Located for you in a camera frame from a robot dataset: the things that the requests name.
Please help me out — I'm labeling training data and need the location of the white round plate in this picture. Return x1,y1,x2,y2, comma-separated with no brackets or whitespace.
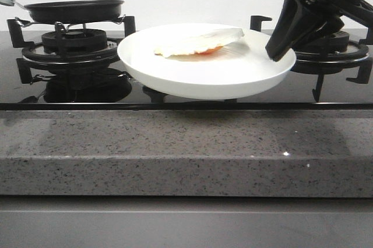
117,23,296,100

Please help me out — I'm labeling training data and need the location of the left black gas burner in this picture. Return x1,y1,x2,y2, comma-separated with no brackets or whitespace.
41,29,107,54

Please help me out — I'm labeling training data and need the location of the fried egg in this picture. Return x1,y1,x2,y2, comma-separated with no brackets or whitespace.
153,28,245,58

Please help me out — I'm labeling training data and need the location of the black frying pan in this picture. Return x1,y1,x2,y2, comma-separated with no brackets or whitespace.
1,0,124,24

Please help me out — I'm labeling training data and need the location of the black gas burner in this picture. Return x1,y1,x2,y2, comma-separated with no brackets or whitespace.
41,29,107,54
293,31,350,53

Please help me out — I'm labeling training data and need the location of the black glass cooktop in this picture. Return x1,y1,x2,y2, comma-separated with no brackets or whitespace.
1,31,372,111

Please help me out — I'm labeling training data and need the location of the right black pan support grate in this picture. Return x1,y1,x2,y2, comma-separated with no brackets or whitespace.
241,29,372,109

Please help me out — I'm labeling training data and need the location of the right black gas burner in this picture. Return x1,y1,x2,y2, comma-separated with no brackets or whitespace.
293,31,350,53

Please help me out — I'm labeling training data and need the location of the grey cabinet drawer front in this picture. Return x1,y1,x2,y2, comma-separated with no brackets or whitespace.
1,197,372,247

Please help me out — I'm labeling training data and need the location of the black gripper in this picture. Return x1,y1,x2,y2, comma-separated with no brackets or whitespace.
265,0,372,61

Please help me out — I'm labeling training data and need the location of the wire pan support ring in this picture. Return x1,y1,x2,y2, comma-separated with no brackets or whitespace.
14,15,126,31

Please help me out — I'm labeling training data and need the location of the black pan support grate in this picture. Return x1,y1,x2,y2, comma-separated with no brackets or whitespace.
241,29,372,109
7,17,122,84

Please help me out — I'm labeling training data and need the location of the left black pan support grate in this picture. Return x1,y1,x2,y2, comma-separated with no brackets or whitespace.
7,17,122,84

